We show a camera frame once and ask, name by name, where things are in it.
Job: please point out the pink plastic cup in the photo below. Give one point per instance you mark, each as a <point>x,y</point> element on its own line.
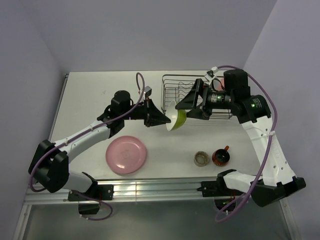
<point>221,85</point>

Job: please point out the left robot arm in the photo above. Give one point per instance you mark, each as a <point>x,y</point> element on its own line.
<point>50,163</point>

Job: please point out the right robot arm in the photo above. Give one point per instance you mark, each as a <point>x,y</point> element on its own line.
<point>275,179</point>

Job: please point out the wire dish rack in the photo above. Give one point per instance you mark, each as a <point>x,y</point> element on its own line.
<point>176,86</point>

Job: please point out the aluminium table rail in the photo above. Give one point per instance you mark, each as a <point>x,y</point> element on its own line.
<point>148,190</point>

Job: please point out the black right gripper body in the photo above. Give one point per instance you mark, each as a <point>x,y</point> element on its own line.
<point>219,100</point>

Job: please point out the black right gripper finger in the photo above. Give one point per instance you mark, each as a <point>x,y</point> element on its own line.
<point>195,113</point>
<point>190,101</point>

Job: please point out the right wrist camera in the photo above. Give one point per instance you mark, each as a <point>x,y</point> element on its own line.
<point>211,74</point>

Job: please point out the orange and black mug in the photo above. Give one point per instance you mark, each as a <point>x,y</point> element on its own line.
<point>221,156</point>

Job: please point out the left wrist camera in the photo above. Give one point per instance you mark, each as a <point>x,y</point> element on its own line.
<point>147,91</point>

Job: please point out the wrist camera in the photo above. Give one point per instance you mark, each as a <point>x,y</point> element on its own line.
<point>211,74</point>
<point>147,91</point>

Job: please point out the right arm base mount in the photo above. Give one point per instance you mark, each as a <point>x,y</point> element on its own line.
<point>221,196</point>

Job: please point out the white and green bowl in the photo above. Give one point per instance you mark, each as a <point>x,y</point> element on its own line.
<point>177,116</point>

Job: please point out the speckled ceramic ramekin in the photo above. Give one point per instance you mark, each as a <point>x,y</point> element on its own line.
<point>201,159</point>

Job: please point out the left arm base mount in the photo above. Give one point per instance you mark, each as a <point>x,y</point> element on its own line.
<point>94,200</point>

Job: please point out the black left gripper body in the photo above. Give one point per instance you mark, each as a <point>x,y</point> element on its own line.
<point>147,112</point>

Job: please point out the pink plate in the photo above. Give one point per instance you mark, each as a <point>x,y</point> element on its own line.
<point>125,155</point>

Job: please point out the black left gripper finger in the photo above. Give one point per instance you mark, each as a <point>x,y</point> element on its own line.
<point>154,123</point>
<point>155,115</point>

